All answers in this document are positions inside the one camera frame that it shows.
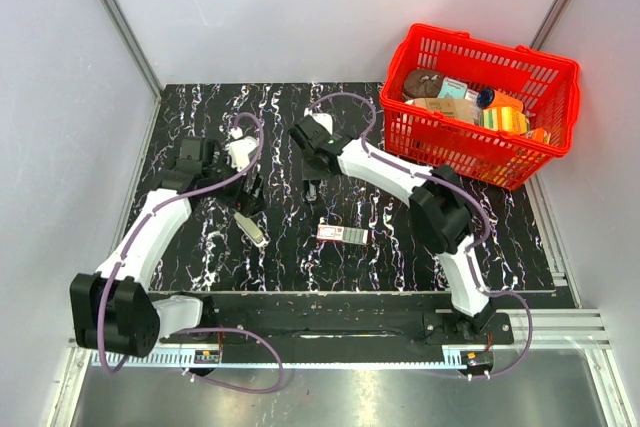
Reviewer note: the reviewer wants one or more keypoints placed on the aluminium frame rail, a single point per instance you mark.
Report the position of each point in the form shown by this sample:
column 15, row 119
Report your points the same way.
column 550, row 327

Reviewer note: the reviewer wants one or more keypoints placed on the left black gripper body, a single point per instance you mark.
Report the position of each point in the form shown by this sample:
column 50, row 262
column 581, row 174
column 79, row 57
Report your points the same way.
column 227, row 194

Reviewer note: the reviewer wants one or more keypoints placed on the green orange striped package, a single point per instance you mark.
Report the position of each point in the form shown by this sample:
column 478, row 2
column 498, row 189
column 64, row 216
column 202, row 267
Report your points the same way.
column 505, row 118

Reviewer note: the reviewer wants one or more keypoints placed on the white toothed strip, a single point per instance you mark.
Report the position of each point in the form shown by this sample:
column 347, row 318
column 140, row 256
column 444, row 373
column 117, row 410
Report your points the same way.
column 320, row 354

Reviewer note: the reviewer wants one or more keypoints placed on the red white staple box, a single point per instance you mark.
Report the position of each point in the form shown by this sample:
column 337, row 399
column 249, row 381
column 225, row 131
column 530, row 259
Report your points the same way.
column 327, row 232

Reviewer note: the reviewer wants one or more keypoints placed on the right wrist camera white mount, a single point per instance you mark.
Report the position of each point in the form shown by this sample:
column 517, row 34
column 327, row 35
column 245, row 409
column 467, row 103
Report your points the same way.
column 324, row 119

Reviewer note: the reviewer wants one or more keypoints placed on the orange bottle dark cap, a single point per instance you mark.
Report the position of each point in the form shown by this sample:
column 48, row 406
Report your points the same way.
column 490, row 98

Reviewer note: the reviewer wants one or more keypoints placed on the teal small box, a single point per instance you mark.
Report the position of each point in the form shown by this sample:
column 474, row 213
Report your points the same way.
column 452, row 89

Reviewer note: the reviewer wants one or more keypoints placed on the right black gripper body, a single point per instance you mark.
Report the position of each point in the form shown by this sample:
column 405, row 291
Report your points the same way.
column 309, row 156

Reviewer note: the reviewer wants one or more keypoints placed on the brown round item in basket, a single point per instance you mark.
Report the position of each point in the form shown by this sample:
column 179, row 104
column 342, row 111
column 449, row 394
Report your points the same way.
column 422, row 83

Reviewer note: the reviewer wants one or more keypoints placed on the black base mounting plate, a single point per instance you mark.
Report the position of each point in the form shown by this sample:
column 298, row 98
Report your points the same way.
column 332, row 300

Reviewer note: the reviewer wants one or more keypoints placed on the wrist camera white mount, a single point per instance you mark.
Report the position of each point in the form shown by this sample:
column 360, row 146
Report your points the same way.
column 324, row 119
column 240, row 148

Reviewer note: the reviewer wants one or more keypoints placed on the orange small package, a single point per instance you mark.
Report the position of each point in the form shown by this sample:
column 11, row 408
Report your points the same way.
column 539, row 135

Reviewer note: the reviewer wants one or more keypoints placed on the brown cardboard box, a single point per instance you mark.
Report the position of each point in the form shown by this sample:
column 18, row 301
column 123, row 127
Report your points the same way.
column 457, row 109

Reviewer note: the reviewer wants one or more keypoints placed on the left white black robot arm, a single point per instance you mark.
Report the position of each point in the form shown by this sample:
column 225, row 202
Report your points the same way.
column 111, row 308

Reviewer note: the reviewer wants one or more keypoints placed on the red plastic shopping basket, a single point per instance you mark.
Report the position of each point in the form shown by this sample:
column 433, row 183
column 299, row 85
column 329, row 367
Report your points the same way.
column 548, row 86

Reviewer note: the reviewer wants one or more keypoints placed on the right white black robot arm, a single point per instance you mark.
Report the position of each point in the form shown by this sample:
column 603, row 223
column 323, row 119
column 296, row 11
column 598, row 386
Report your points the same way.
column 440, row 212

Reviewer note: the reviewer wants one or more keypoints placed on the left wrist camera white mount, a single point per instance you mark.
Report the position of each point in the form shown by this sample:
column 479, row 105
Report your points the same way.
column 240, row 148

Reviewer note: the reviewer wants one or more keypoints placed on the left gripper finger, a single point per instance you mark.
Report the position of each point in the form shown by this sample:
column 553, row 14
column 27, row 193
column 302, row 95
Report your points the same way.
column 245, row 200
column 257, row 195

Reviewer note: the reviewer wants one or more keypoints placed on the beige white stapler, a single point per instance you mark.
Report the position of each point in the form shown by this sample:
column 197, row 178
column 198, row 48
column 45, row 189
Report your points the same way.
column 250, row 229

